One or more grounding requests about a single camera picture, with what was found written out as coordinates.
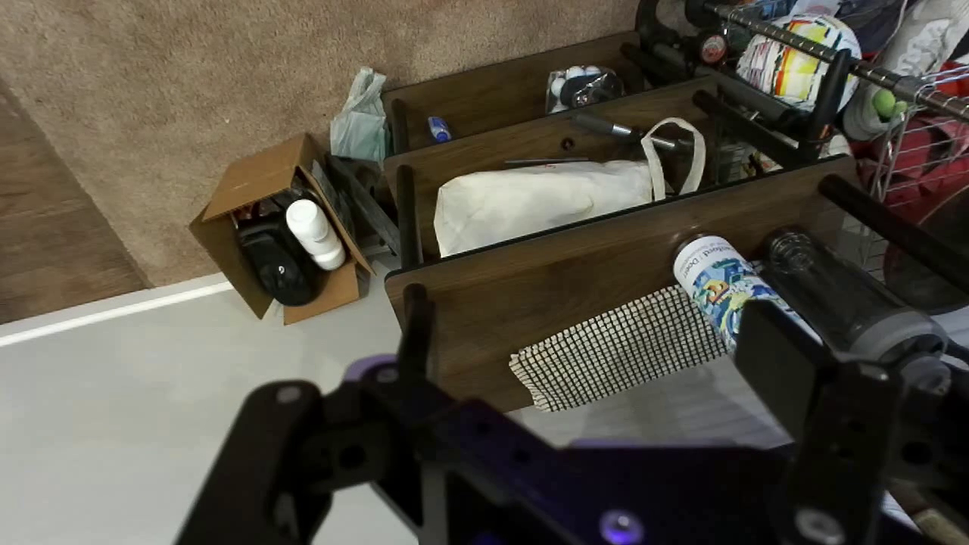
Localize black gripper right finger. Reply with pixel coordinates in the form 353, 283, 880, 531
735, 304, 903, 545

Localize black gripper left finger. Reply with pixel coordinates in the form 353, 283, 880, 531
174, 381, 328, 545

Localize dark grey tumbler bottle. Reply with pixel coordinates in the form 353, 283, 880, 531
766, 230, 947, 362

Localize white patterned water bottle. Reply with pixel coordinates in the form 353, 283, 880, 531
673, 232, 807, 347

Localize white plastic bottle in box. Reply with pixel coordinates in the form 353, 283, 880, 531
283, 201, 344, 272

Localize white mesh shelf liner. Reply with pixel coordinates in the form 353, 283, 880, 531
510, 283, 728, 412

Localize black object in box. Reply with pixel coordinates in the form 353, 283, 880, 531
238, 215, 323, 307

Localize open cardboard box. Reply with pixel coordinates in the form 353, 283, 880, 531
187, 132, 372, 323

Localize white canvas tote bag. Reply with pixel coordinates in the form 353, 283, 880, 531
433, 118, 707, 256

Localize crumpled clear plastic bag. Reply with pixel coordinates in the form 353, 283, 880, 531
329, 67, 387, 163

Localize dark wood shelving unit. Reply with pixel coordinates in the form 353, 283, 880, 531
382, 26, 969, 418

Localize chrome wire rack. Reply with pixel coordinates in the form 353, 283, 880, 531
636, 0, 965, 220

